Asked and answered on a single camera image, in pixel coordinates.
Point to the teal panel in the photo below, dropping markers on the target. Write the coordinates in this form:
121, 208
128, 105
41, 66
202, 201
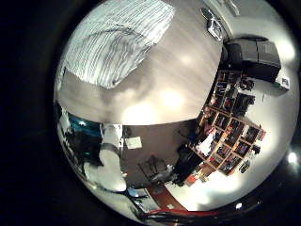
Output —
83, 125

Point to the striped white grey shirt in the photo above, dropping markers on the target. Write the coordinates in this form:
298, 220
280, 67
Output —
109, 47

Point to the black chair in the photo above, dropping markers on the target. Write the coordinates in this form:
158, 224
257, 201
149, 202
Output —
188, 163

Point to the white paper sheet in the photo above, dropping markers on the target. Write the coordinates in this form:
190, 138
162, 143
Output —
134, 142

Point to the black equipment case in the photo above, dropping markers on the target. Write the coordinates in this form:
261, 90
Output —
250, 56

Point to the wooden shelf with items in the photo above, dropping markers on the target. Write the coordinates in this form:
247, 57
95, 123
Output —
232, 132

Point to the white labelled box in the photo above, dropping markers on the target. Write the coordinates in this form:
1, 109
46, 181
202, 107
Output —
282, 83

